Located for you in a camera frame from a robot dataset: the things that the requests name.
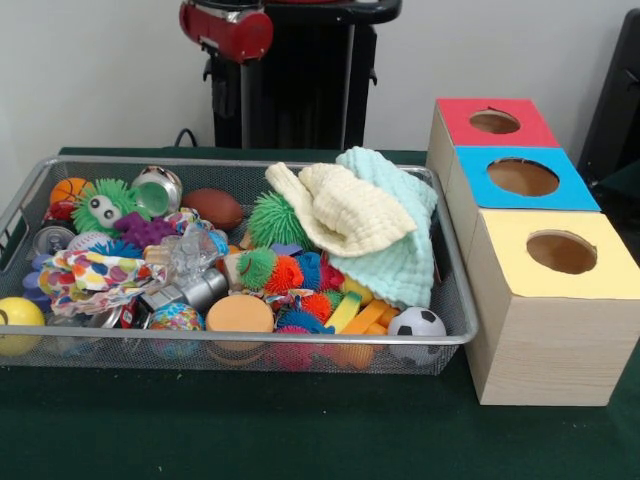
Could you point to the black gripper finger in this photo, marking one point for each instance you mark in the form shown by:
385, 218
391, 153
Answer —
217, 85
230, 90

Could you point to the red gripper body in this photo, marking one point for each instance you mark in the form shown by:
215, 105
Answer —
250, 37

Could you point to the brown ball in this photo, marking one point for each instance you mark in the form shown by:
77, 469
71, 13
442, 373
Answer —
215, 209

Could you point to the green puffer toy with eyes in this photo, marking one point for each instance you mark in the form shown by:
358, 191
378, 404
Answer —
85, 210
275, 220

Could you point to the clear plastic bottle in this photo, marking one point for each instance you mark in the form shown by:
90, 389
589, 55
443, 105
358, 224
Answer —
190, 252

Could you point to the cream muslin cloth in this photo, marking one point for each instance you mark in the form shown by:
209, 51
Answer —
360, 215

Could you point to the white polka dot cloth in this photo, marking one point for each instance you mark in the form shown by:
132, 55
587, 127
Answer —
90, 275

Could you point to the mint green cloth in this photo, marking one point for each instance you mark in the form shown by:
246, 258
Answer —
400, 280

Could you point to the shallow metal mesh bin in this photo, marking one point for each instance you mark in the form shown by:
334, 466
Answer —
150, 357

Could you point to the wooden box with three holes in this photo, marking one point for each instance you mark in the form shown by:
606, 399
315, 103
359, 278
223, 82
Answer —
550, 350

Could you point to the small orange basketball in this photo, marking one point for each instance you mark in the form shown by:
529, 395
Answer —
67, 190

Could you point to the orange foam disc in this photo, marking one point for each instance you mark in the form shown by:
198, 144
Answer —
241, 315

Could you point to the small soccer ball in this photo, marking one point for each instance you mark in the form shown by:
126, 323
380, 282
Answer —
415, 325

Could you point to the yellow smiley ball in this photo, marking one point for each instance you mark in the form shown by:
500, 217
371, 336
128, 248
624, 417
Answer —
17, 315

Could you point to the dark green table cloth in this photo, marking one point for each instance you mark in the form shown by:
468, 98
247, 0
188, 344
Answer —
300, 430
625, 177

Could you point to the black upright panel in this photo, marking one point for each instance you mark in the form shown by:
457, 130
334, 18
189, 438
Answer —
620, 100

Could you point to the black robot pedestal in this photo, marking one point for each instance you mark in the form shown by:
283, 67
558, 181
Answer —
310, 75

